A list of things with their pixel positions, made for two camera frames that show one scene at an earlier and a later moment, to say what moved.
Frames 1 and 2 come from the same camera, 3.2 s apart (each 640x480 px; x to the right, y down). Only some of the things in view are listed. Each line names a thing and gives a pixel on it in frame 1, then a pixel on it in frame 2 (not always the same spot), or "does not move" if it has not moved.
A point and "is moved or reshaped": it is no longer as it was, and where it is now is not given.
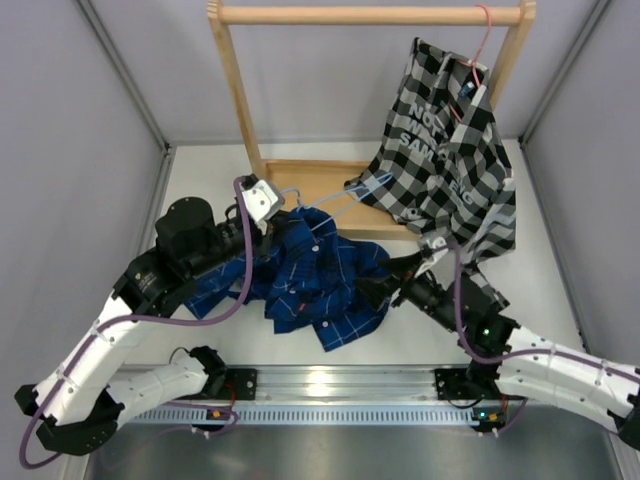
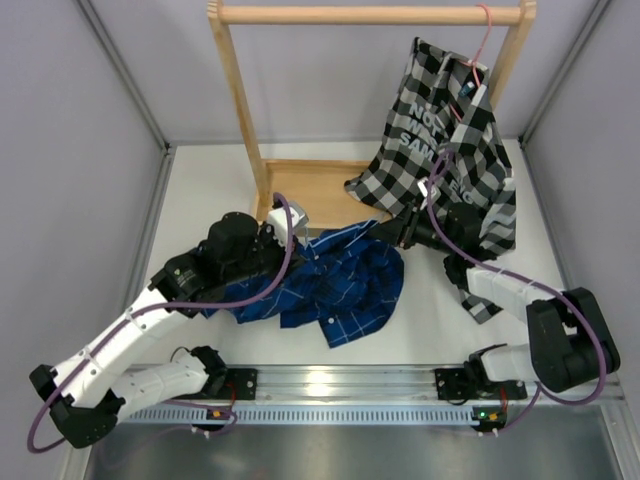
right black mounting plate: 451,385 does not move
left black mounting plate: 244,382 does not move
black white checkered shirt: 445,166 does not move
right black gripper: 377,292 -> 396,232
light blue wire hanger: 300,206 -> 337,236
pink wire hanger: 478,56 does not move
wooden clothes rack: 320,188 does not move
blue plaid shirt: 304,275 is moved or reshaped
